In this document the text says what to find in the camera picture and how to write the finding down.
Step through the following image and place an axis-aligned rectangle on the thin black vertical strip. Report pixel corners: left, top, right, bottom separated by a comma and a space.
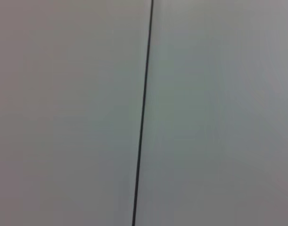
131, 0, 155, 226

